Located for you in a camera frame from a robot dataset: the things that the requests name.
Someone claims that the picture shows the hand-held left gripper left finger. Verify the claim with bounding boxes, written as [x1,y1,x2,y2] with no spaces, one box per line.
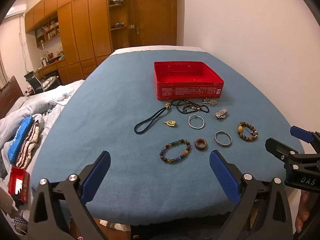
[27,151,111,240]

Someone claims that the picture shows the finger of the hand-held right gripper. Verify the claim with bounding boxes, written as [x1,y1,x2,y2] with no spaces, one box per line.
[290,126,320,153]
[265,137,313,167]

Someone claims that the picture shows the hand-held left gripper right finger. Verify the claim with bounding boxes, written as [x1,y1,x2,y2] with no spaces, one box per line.
[209,150,293,240]

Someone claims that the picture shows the silver band bangle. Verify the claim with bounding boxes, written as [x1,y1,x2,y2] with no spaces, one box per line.
[214,130,232,147]

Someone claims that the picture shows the brown wooden ring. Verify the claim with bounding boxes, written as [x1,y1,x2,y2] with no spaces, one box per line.
[194,138,208,152]

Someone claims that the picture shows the tiger eye bead bracelet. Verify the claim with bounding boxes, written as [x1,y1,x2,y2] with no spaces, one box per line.
[237,121,259,142]

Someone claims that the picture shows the silver watch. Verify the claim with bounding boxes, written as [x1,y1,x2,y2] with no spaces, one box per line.
[214,108,229,120]

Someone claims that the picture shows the multicolour bead bracelet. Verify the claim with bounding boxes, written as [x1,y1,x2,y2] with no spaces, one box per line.
[160,139,192,163]

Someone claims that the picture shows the black braided cord lanyard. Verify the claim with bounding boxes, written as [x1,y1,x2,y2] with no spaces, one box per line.
[134,102,173,135]

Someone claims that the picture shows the red tin box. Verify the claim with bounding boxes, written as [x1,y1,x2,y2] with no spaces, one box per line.
[153,61,225,101]

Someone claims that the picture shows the person's right hand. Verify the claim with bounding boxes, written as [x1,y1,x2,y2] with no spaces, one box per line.
[295,189,313,233]

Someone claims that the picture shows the folded striped clothes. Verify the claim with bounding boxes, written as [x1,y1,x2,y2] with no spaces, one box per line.
[15,120,41,169]

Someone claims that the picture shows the red tin lid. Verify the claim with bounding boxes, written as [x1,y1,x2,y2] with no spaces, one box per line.
[8,167,30,203]

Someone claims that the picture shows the blue folded cloth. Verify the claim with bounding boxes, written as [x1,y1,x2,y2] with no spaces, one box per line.
[7,116,34,165]

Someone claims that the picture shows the grey white duvet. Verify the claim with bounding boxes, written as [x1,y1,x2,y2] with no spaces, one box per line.
[0,80,85,178]

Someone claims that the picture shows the black office chair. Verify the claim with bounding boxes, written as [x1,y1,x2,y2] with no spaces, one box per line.
[24,71,43,94]

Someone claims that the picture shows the wooden desk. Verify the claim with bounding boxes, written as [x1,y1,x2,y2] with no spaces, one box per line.
[35,57,68,85]

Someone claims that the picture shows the brown wooden headboard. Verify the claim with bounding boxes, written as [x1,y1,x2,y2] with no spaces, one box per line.
[0,76,25,119]

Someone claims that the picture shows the wooden wardrobe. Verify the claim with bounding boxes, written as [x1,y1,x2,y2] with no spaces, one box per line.
[25,0,113,85]

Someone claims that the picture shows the wooden corner shelf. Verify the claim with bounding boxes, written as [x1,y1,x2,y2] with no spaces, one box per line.
[107,0,129,53]

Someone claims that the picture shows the wooden door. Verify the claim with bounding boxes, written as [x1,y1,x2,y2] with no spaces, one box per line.
[126,0,178,48]

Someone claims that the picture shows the white air conditioner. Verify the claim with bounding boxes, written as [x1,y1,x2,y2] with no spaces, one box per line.
[5,4,27,19]

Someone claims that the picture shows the black beaded necklace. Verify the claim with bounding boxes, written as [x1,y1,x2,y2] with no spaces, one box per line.
[171,99,210,114]

